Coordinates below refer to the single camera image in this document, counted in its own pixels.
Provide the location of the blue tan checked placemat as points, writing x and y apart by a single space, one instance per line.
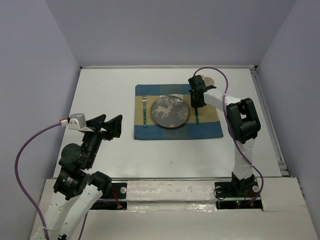
209 126

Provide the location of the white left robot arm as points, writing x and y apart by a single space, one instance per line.
76 191

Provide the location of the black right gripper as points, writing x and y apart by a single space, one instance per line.
194 104

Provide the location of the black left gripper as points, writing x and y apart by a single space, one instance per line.
114 126

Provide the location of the pink mug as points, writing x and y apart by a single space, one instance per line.
208 81

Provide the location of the grey reindeer plate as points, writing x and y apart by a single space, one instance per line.
170 111

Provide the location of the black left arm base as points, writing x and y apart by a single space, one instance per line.
115 199

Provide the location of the fork with green handle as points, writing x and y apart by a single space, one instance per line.
144 103

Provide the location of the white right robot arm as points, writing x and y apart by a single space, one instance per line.
243 125

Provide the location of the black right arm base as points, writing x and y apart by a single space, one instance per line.
237 194

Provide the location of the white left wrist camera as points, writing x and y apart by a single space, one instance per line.
75 122

